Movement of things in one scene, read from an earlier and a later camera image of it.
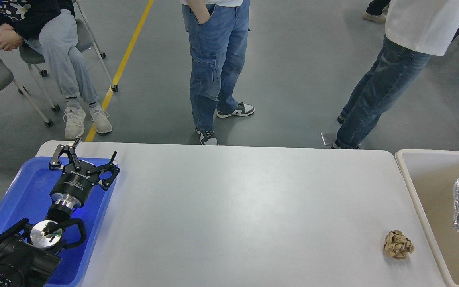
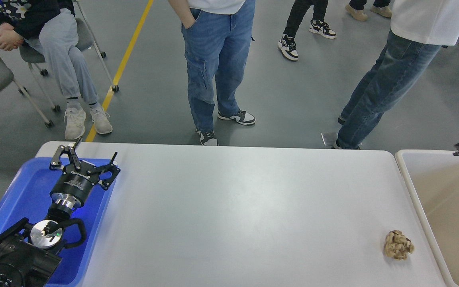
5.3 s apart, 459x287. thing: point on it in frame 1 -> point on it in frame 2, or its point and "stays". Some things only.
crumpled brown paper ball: x=398 y=246 stays
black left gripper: x=72 y=187 stays
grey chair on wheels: x=33 y=55 stays
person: x=377 y=10 -> x=318 y=24
